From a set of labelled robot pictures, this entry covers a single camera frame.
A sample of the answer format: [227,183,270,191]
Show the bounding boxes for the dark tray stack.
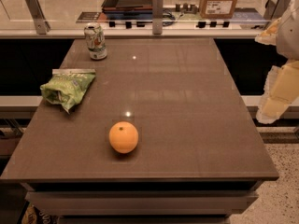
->
[101,0,163,15]

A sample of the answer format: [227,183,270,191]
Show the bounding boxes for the middle metal bracket post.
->
[152,0,164,35]

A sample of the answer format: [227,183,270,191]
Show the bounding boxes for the orange fruit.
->
[108,121,139,154]

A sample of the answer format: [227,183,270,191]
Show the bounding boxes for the snack bag under table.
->
[21,204,57,224]

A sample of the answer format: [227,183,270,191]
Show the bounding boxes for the left metal bracket post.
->
[25,0,50,35]

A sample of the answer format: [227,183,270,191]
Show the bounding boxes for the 7up soda can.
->
[84,22,107,60]

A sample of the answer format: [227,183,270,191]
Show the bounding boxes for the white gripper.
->
[255,0,299,124]

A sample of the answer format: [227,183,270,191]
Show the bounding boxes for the cardboard box with label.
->
[199,0,237,19]

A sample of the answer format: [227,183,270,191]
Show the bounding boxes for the metal bracket post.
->
[152,0,164,35]
[25,0,50,35]
[263,0,291,21]

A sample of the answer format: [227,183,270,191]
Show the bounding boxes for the green chip bag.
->
[40,69,96,113]

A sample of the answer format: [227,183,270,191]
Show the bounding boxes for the right metal bracket post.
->
[263,0,291,21]

